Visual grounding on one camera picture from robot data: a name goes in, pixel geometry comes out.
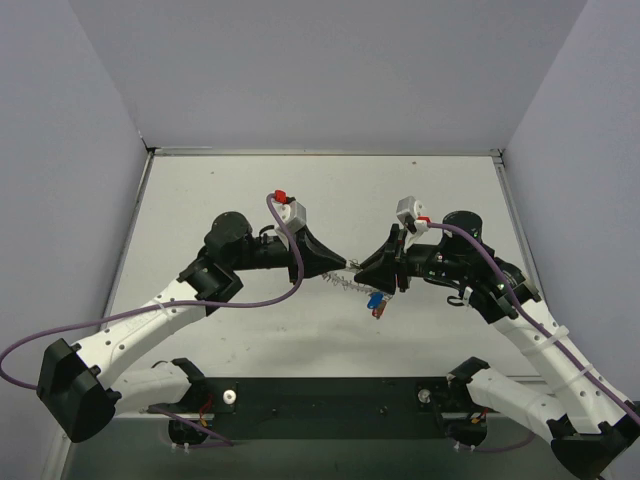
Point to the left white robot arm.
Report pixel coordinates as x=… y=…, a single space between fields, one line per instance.
x=86 y=384

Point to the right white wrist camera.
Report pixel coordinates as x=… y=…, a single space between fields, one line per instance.
x=409 y=212

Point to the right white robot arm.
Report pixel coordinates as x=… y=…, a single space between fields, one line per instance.
x=587 y=422

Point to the large metal keyring with loops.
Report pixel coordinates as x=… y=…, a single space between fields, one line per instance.
x=345 y=278

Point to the red key tag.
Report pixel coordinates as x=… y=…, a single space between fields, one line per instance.
x=378 y=311

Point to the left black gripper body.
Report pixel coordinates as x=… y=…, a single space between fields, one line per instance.
x=294 y=256

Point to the blue key tag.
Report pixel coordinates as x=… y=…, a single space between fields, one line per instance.
x=374 y=300

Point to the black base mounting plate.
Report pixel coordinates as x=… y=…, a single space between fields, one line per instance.
x=400 y=408

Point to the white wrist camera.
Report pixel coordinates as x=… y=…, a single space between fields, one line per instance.
x=409 y=212
x=290 y=213

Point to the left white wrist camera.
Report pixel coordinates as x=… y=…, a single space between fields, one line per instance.
x=290 y=213

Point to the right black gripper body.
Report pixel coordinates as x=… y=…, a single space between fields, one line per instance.
x=396 y=260

